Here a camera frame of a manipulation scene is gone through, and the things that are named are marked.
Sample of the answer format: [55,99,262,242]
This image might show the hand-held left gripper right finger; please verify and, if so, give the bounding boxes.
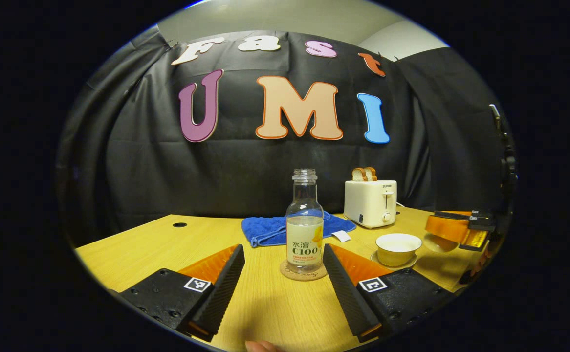
[323,243,461,343]

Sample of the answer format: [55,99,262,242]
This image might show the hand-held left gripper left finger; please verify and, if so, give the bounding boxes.
[111,243,245,342]

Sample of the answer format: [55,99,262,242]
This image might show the pale yellow teacup lid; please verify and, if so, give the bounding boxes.
[423,232,446,253]

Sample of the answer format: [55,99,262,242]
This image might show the pale yellow teacup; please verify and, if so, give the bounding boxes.
[376,233,422,267]

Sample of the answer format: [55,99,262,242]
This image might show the round cork coaster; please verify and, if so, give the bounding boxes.
[280,259,328,281]

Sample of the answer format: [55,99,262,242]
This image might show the clear water bottle white label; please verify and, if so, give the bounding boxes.
[285,169,325,274]

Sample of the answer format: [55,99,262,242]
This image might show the pale yellow saucer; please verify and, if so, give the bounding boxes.
[371,250,417,271]

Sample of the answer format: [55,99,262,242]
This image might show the blue towel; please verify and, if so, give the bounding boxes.
[241,211,357,248]

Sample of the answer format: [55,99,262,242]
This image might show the white toaster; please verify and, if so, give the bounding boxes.
[344,179,397,229]

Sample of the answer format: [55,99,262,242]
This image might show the black backdrop cloth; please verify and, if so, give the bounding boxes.
[55,24,515,245]

